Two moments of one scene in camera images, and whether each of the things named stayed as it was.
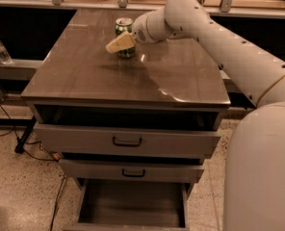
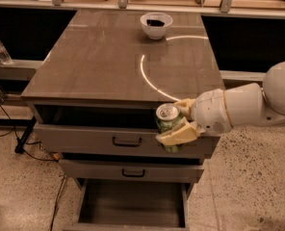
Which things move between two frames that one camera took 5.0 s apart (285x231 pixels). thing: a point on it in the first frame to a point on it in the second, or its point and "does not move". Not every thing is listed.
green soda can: (123, 25) to (167, 115)
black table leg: (29, 122) does not move
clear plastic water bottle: (0, 50) does not move
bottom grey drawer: (130, 205) does not move
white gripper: (140, 29) to (209, 111)
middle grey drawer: (132, 170) does not move
